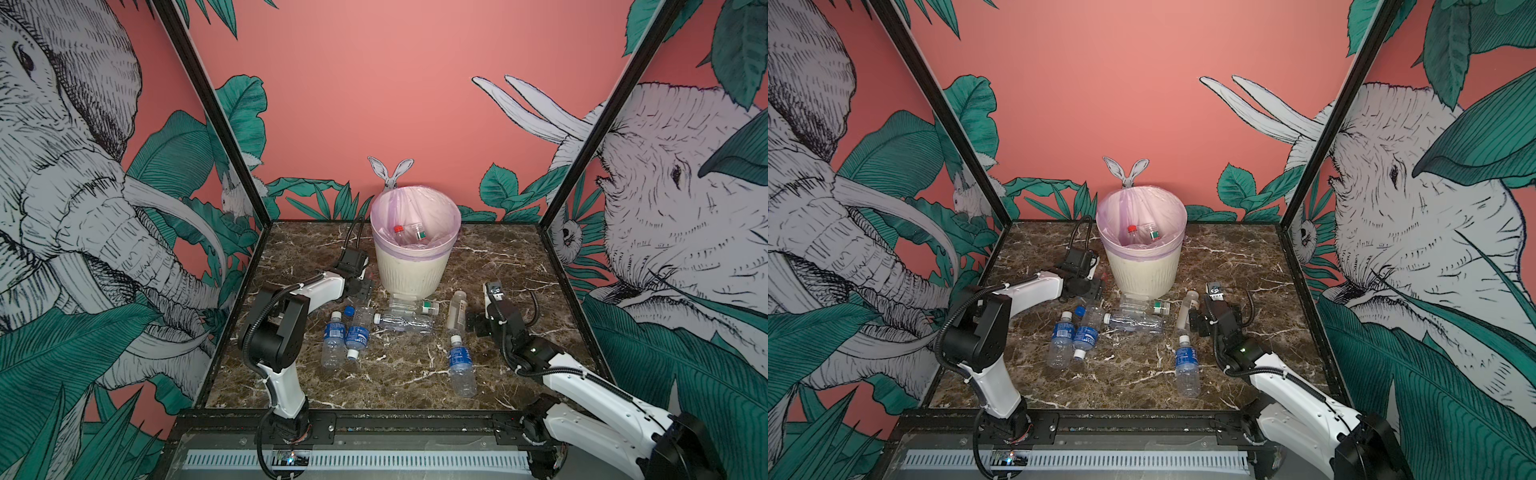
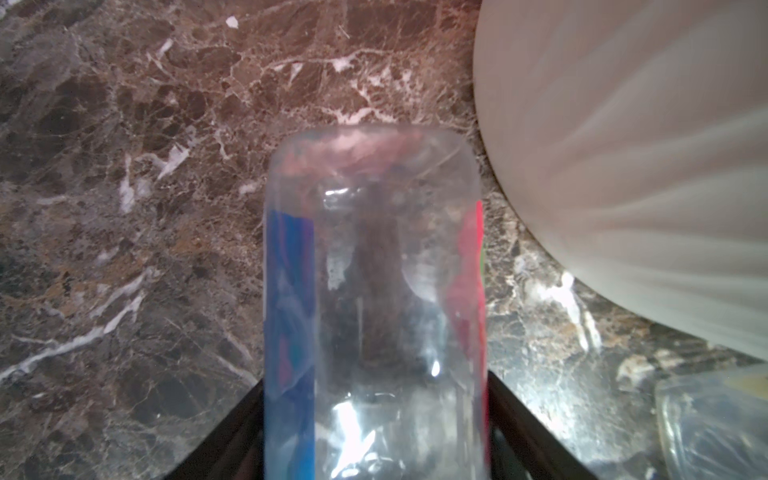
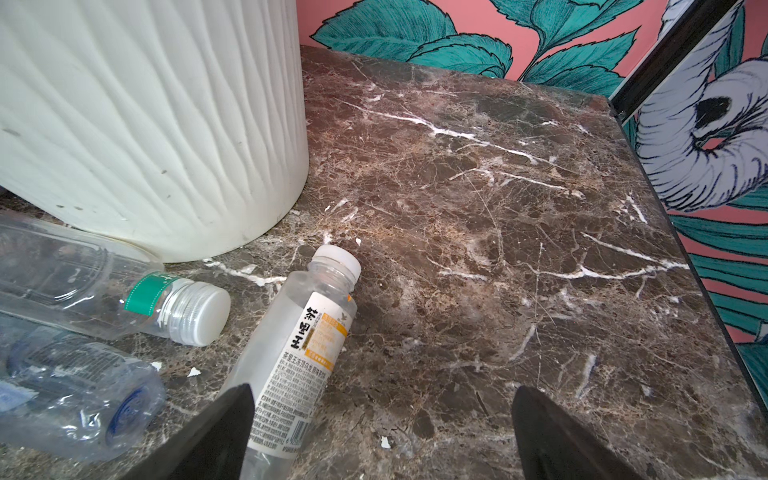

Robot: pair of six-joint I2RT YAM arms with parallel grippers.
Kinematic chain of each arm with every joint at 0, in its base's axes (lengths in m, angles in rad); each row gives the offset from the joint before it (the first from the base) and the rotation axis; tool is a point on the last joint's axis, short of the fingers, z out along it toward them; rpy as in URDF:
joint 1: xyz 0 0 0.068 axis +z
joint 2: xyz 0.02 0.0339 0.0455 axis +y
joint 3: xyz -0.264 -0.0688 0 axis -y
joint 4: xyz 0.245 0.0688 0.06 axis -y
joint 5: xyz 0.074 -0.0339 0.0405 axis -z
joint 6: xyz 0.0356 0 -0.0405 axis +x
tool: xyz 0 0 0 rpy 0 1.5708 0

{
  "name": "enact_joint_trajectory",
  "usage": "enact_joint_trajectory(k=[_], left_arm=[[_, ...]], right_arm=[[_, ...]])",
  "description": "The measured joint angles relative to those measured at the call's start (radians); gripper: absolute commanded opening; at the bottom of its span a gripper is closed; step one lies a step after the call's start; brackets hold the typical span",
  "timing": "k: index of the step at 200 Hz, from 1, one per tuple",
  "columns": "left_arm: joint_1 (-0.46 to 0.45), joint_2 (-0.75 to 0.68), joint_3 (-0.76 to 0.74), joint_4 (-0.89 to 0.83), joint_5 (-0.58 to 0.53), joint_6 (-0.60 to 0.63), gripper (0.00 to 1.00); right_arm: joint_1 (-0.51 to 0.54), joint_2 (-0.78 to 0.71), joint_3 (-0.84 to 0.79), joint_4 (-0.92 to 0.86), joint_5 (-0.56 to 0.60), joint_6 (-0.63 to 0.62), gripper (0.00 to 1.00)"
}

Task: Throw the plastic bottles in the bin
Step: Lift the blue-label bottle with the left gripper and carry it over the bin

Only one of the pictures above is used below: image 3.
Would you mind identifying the white label bottle white cap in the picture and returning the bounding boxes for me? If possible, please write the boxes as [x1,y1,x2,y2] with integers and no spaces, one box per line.
[223,245,361,479]

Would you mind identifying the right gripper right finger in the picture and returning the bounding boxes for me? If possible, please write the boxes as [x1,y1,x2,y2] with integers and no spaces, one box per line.
[511,385,640,479]

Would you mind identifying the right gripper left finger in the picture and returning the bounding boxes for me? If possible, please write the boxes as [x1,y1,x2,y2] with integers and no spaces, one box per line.
[123,384,255,480]

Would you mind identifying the clear bottle green band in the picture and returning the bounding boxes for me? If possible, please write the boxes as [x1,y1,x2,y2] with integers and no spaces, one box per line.
[1,212,231,347]

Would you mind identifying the white ribbed waste bin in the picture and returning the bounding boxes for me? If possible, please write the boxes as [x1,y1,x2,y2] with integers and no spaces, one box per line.
[1,1,309,262]

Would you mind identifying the right black frame post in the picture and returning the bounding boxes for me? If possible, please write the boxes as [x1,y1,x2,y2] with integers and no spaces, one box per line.
[610,0,739,125]

